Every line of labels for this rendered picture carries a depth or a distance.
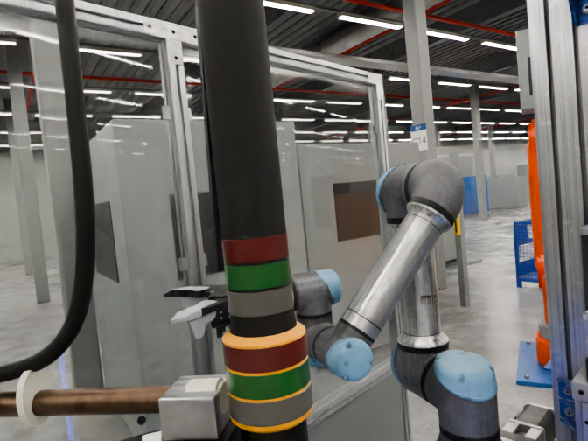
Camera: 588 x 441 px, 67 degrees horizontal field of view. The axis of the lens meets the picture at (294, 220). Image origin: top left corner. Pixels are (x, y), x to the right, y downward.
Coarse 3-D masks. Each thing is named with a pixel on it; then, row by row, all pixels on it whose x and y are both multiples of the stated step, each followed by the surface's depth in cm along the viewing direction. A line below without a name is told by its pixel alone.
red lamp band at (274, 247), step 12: (228, 240) 21; (240, 240) 21; (252, 240) 21; (264, 240) 21; (276, 240) 21; (228, 252) 22; (240, 252) 21; (252, 252) 21; (264, 252) 21; (276, 252) 21; (288, 252) 22
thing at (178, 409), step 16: (176, 384) 24; (160, 400) 22; (176, 400) 22; (192, 400) 22; (208, 400) 22; (160, 416) 22; (176, 416) 22; (192, 416) 22; (208, 416) 22; (224, 416) 23; (176, 432) 22; (192, 432) 22; (208, 432) 22; (224, 432) 23
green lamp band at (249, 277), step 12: (264, 264) 21; (276, 264) 21; (288, 264) 22; (228, 276) 22; (240, 276) 21; (252, 276) 21; (264, 276) 21; (276, 276) 21; (288, 276) 22; (228, 288) 22; (240, 288) 21; (252, 288) 21; (264, 288) 21
